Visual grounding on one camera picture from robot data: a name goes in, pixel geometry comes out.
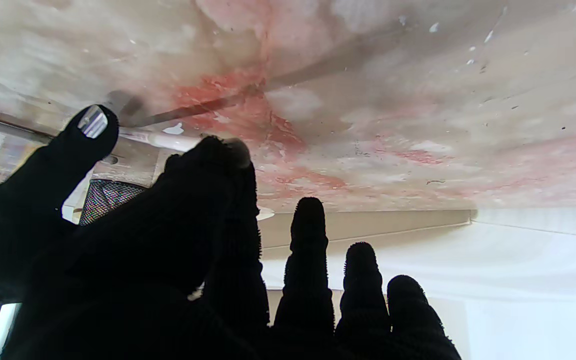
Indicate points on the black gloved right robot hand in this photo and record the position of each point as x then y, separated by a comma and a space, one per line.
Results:
18, 215

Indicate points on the white straw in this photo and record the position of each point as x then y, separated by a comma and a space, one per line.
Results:
158, 139

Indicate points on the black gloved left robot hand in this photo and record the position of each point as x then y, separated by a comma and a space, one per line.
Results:
168, 250

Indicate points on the black mesh brush holder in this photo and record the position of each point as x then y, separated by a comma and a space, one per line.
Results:
108, 197

